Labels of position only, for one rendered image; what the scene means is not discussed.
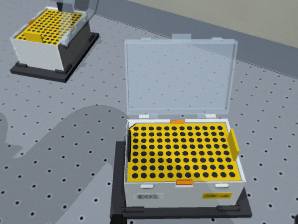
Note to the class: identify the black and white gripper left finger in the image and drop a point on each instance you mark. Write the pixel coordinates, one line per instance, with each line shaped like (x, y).
(118, 219)

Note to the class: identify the white tip box with clear lid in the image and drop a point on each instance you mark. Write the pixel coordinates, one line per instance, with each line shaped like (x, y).
(75, 15)
(179, 76)

